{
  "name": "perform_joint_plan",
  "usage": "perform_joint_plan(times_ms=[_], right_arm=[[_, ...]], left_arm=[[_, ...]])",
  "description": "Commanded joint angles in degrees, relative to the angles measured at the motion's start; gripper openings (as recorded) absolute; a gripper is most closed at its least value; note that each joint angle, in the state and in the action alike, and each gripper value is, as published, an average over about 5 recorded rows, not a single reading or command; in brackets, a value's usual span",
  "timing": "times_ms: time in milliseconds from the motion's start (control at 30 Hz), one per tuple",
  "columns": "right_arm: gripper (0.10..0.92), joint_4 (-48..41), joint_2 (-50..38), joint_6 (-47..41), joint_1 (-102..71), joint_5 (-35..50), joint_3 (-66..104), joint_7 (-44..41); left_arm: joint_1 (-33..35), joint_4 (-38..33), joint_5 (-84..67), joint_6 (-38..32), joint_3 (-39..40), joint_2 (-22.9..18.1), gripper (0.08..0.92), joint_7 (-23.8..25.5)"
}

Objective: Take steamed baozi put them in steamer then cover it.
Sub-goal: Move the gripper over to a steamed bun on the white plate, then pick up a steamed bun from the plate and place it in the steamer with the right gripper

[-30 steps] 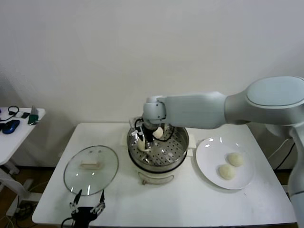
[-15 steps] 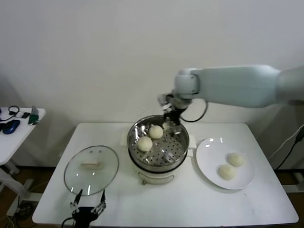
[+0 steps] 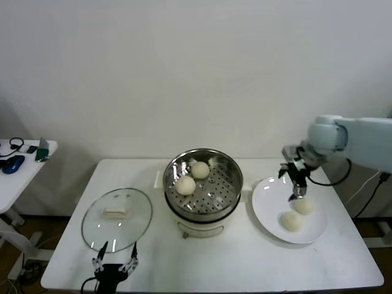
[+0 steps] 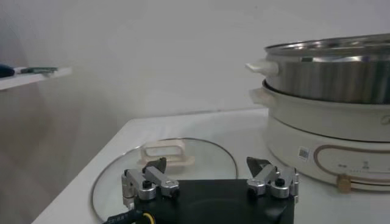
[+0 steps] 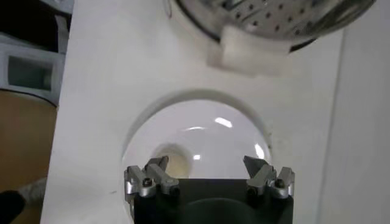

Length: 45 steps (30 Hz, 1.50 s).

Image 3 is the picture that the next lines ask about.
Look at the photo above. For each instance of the green and grey tool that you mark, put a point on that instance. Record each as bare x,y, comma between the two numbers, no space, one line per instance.
42,154

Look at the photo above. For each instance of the stainless steel steamer basket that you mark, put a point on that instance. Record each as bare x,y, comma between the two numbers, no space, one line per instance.
173,173

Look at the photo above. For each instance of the white stand base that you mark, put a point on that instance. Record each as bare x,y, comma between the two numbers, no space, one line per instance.
376,243

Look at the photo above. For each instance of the white side table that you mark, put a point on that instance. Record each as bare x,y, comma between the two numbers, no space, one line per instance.
20,182

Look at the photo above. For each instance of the small black device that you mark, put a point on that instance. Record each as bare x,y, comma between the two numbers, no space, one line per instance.
32,150

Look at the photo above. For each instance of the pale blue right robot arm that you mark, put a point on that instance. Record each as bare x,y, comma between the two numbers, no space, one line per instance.
367,137

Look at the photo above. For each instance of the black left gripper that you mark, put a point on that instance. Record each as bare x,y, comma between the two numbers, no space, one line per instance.
110,272

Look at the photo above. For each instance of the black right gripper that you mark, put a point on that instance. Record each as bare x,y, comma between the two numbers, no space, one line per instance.
297,174

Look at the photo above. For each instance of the small white device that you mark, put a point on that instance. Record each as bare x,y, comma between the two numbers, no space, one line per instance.
23,149

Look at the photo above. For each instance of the white steamed baozi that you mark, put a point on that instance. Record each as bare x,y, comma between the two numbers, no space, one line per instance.
305,207
186,186
200,170
291,221

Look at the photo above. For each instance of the blue and black object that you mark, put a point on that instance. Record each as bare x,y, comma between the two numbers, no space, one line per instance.
13,164

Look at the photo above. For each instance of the white round plate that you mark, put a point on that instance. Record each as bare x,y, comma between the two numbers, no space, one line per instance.
312,229

